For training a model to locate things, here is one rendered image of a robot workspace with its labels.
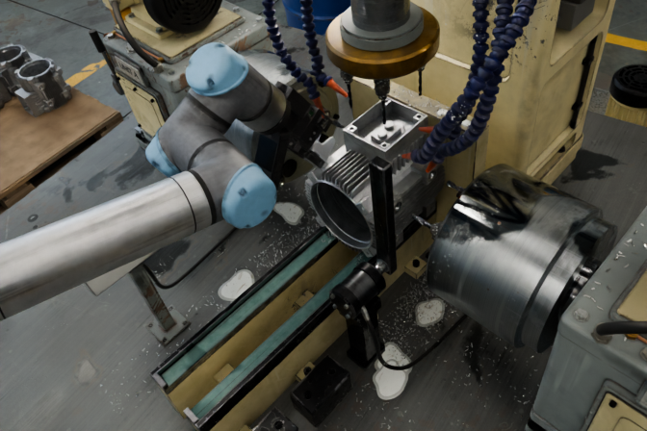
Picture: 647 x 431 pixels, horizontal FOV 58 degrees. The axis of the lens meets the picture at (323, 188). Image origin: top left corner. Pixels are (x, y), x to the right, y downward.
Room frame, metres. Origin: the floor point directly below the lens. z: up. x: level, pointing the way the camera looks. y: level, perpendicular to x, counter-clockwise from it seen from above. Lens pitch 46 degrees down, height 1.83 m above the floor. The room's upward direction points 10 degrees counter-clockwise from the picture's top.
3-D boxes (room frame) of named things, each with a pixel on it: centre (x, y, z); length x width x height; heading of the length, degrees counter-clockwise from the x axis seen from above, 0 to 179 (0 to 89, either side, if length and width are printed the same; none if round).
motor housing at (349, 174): (0.79, -0.10, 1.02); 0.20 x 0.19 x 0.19; 129
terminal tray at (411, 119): (0.81, -0.13, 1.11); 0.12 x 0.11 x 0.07; 129
